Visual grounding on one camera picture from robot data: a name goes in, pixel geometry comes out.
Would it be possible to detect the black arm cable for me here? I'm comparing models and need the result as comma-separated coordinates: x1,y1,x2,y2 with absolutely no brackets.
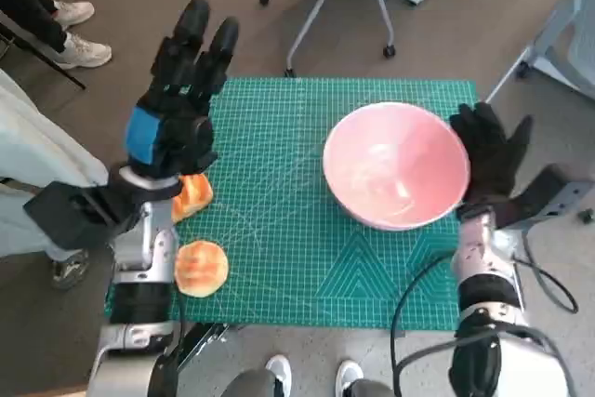
174,294,190,361
389,251,566,397

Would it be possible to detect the black stand leg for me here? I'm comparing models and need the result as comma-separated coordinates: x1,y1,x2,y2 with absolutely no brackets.
0,20,88,90

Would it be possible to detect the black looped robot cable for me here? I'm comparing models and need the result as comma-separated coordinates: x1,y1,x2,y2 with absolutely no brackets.
510,229,580,314

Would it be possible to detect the person with grey knees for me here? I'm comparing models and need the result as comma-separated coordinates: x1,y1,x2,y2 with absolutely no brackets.
222,353,396,397

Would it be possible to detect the long toy bread loaf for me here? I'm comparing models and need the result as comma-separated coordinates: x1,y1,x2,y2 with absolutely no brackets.
170,172,215,225

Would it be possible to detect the pink bowl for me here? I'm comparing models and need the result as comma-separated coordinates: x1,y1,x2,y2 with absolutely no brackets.
322,100,470,232

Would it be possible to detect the green cutting mat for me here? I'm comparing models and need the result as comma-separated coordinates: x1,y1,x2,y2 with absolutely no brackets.
104,76,479,331

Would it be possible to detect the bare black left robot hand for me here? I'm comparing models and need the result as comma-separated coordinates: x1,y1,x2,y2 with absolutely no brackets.
125,0,241,179

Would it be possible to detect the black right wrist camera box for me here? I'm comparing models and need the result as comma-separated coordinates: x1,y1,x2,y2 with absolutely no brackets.
495,164,595,231

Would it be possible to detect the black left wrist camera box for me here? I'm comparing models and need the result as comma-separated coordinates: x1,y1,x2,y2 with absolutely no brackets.
22,181,140,252

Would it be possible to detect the black metal table rail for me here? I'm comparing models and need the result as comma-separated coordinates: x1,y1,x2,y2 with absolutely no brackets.
178,321,247,370

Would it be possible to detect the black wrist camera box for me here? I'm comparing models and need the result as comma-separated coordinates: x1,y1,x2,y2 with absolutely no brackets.
495,164,595,231
22,181,140,252

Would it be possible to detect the round toy bread bun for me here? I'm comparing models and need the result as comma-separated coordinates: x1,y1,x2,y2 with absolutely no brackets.
174,239,230,298

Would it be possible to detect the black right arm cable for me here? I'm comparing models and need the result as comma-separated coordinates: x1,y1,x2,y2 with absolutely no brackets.
389,251,566,397

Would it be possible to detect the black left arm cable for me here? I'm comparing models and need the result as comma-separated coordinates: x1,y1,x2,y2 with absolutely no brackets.
174,294,190,361

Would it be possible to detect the grey mesh chair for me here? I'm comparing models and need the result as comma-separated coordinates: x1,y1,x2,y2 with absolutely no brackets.
485,0,595,103

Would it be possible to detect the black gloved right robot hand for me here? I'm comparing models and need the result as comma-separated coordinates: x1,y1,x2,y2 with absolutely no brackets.
448,101,535,206

